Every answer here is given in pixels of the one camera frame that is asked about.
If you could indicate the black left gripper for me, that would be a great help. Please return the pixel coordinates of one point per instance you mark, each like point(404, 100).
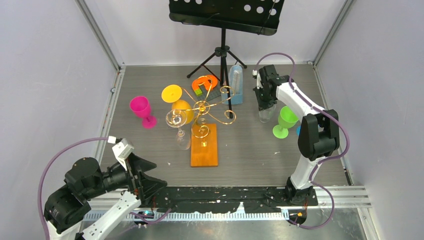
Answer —
point(146, 185)

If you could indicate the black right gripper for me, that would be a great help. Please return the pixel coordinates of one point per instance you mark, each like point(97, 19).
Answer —
point(263, 105)

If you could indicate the clear wine glass front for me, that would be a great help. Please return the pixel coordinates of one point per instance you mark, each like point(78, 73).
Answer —
point(265, 115)

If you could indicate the clear wine glass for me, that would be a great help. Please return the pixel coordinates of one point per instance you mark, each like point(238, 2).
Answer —
point(265, 115)
point(180, 129)

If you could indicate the green wine glass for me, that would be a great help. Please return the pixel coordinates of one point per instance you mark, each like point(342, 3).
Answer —
point(286, 120)

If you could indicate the blue wine glass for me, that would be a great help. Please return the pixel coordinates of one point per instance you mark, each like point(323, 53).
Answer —
point(298, 130)

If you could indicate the clear wine glass back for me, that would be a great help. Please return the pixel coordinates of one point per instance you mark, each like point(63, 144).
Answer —
point(180, 129)

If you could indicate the gold wire wine glass rack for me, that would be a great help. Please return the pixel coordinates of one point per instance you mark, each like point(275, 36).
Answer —
point(204, 136)

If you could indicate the pink wine glass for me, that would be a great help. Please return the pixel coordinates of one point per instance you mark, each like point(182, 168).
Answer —
point(141, 107)

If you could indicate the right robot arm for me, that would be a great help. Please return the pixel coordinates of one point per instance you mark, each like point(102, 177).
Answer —
point(318, 136)

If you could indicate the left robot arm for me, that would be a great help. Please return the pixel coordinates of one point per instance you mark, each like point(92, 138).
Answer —
point(66, 207)

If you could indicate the orange wine glass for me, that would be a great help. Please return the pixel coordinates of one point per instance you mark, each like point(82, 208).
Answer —
point(173, 94)

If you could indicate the grey building plate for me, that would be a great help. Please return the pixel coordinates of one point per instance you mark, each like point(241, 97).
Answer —
point(203, 95)

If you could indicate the black music stand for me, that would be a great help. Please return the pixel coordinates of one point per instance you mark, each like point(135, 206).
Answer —
point(260, 17)

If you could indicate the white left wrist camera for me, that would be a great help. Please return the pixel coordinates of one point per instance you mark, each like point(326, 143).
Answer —
point(122, 149)

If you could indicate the orange ring toy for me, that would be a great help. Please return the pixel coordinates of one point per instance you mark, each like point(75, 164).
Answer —
point(209, 82)

